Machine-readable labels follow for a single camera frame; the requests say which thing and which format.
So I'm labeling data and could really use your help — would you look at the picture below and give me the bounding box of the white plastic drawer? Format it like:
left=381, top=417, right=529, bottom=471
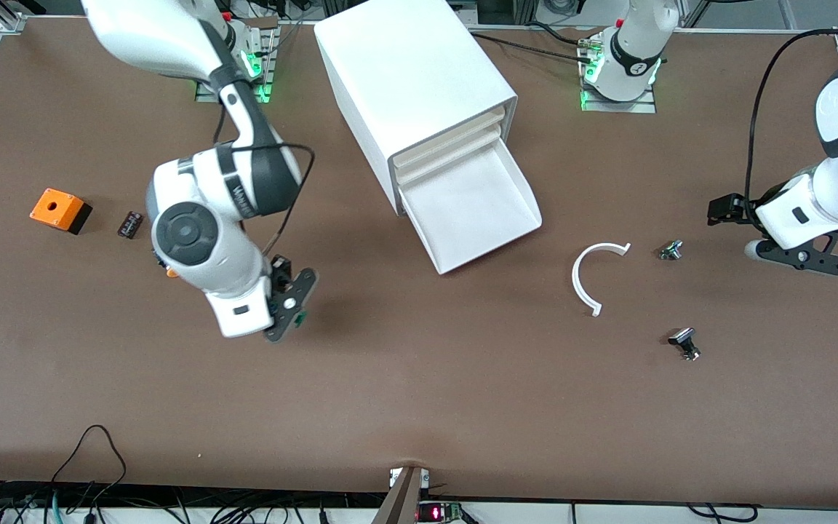
left=394, top=106, right=508, bottom=172
left=399, top=136, right=542, bottom=276
left=395, top=122, right=507, bottom=186

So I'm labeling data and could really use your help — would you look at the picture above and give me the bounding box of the yellow push button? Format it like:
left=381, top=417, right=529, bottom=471
left=151, top=246, right=181, bottom=279

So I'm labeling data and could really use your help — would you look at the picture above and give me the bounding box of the white drawer cabinet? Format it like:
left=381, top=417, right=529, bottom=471
left=314, top=0, right=519, bottom=217

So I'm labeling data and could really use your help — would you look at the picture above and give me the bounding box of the white curved plastic arc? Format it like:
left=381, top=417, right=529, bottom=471
left=572, top=242, right=632, bottom=318

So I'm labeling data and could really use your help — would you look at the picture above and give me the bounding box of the orange box with black base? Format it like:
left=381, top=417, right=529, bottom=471
left=29, top=188, right=93, bottom=235

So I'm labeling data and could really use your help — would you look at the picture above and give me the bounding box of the metal table clamp bar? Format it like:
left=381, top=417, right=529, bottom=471
left=372, top=466, right=431, bottom=524

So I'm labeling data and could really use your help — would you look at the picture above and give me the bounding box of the device with red display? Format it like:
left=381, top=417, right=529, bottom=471
left=417, top=501, right=465, bottom=523

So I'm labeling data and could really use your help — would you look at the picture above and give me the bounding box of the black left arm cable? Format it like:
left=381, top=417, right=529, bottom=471
left=745, top=29, right=838, bottom=212

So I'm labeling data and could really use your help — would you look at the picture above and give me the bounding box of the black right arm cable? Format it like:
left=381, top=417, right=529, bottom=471
left=214, top=102, right=316, bottom=255

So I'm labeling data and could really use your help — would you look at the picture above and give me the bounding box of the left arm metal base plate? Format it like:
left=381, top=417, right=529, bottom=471
left=580, top=36, right=658, bottom=114

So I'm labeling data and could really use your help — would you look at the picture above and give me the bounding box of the black selector switch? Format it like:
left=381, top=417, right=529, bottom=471
left=668, top=327, right=702, bottom=362

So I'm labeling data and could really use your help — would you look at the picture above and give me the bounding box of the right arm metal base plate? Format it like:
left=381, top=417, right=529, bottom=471
left=195, top=20, right=279, bottom=104

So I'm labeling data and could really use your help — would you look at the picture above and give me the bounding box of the thin black looped cable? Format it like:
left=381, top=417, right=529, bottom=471
left=50, top=425, right=128, bottom=504

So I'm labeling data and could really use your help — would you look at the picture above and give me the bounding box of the black cable to arm base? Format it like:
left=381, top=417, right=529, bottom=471
left=470, top=20, right=596, bottom=66

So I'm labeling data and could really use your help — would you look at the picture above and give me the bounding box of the black cable under table edge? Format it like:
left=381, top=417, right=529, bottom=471
left=687, top=502, right=760, bottom=523

